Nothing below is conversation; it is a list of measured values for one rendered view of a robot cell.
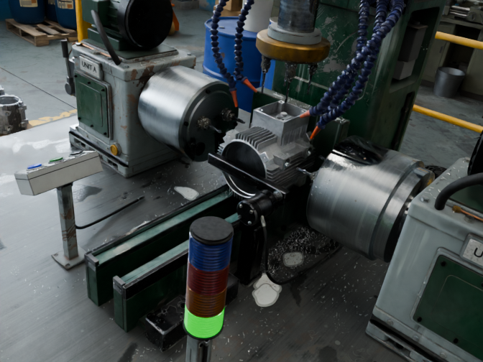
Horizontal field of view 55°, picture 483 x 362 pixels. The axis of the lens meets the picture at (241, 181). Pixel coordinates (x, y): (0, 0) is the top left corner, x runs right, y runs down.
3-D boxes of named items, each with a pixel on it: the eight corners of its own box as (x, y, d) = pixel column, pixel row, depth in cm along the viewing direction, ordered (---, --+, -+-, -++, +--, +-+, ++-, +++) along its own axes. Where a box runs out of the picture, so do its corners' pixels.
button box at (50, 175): (88, 170, 113) (82, 149, 112) (104, 170, 108) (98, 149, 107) (19, 195, 102) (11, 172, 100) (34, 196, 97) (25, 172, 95)
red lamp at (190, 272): (207, 261, 72) (208, 238, 70) (236, 282, 69) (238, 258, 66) (177, 280, 68) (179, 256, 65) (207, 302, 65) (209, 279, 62)
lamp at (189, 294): (205, 284, 74) (207, 261, 72) (233, 304, 71) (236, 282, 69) (177, 302, 70) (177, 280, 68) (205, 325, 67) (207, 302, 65)
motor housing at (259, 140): (258, 164, 143) (267, 106, 133) (309, 189, 133) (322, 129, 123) (213, 186, 129) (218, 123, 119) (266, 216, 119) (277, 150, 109)
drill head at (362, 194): (323, 192, 133) (341, 111, 120) (466, 264, 112) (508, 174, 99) (269, 227, 116) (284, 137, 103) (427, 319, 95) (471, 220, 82)
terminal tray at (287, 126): (276, 123, 133) (279, 99, 129) (307, 136, 127) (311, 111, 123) (249, 133, 125) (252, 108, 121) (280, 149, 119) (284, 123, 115)
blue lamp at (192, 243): (208, 238, 70) (210, 214, 67) (238, 258, 66) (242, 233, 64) (179, 256, 65) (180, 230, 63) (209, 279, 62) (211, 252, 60)
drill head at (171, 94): (168, 115, 168) (170, 47, 155) (244, 154, 149) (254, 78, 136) (110, 133, 151) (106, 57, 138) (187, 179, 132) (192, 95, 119)
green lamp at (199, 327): (203, 304, 76) (205, 284, 74) (230, 325, 73) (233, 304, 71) (175, 323, 72) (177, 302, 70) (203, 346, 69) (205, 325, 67)
